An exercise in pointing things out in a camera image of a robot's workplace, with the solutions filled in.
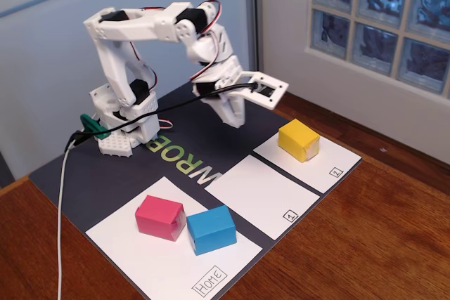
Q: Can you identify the red white black servo cable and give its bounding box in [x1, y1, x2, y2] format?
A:
[189, 0, 226, 83]

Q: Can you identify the white paper sheet marked home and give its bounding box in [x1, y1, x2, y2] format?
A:
[85, 176, 264, 300]

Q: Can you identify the yellow paper box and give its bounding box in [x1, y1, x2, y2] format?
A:
[278, 118, 321, 164]

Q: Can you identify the glass block window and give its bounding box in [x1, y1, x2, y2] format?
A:
[309, 0, 450, 96]

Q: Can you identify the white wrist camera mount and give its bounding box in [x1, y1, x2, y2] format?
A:
[230, 70, 290, 110]

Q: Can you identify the green clamp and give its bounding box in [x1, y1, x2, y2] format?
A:
[79, 113, 112, 141]

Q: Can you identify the blue paper box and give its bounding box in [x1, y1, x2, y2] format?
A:
[186, 204, 238, 256]

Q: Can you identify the white perforated base plate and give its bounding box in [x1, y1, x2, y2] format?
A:
[97, 133, 134, 158]

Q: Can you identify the dark grey mat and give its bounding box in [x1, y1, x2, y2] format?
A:
[28, 80, 363, 300]

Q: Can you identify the grey metal partition post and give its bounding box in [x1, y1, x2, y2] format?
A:
[245, 0, 264, 73]

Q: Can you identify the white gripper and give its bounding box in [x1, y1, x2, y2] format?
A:
[191, 55, 248, 129]

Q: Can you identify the pink paper box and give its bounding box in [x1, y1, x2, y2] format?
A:
[134, 195, 187, 242]

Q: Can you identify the white paper sheet marked 1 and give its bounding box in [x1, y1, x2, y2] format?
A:
[204, 154, 321, 241]

